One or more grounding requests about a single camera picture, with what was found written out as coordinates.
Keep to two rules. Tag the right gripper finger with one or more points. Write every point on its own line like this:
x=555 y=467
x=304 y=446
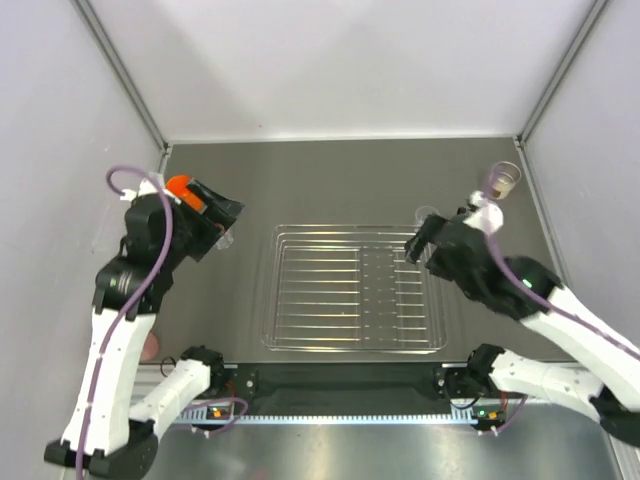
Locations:
x=414 y=248
x=429 y=229

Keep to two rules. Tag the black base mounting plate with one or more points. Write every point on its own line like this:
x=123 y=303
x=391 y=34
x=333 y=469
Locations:
x=349 y=389

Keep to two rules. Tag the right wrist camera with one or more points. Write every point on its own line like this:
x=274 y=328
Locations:
x=485 y=215

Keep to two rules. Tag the orange mug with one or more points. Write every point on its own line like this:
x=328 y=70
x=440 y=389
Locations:
x=179 y=186

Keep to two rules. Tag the pink plastic cup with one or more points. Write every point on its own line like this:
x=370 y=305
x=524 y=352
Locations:
x=150 y=348

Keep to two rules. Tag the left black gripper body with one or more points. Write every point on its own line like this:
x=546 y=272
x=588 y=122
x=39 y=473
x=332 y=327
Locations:
x=191 y=226

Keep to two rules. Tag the wire dish rack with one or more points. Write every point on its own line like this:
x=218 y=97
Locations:
x=349 y=288

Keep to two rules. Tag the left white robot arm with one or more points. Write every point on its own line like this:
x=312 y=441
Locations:
x=109 y=436

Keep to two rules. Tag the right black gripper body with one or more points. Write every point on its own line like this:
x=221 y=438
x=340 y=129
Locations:
x=438 y=269

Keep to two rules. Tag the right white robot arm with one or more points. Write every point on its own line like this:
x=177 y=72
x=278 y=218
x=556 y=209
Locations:
x=605 y=389

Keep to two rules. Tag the steel cup with sleeve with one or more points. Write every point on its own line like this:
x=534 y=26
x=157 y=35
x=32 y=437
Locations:
x=503 y=177

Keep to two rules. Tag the clear plastic cup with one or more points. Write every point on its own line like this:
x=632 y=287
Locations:
x=225 y=241
x=422 y=213

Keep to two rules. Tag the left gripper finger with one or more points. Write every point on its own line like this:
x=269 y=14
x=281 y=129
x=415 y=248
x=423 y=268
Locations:
x=217 y=208
x=204 y=239

